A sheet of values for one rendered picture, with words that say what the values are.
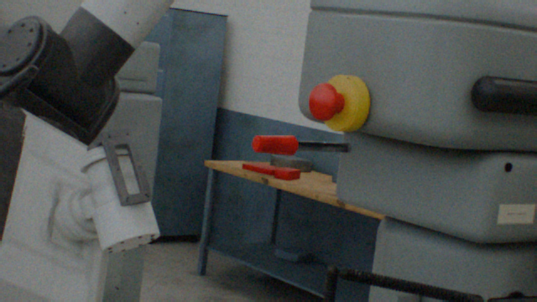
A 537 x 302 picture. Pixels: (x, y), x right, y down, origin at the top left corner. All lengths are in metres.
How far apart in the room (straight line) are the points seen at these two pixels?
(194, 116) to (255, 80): 0.61
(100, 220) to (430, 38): 0.41
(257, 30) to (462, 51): 7.55
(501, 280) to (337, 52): 0.31
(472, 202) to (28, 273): 0.49
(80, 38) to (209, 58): 7.31
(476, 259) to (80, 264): 0.45
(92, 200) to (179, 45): 7.30
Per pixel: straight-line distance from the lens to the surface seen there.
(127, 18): 1.31
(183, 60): 8.46
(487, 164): 1.07
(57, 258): 1.17
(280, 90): 8.22
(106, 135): 1.12
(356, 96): 1.04
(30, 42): 1.28
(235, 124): 8.67
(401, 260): 1.20
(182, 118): 8.52
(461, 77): 1.01
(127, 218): 1.11
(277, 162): 7.61
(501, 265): 1.15
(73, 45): 1.31
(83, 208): 1.16
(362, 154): 1.19
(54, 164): 1.22
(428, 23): 1.01
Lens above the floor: 1.81
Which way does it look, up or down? 6 degrees down
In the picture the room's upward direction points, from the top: 7 degrees clockwise
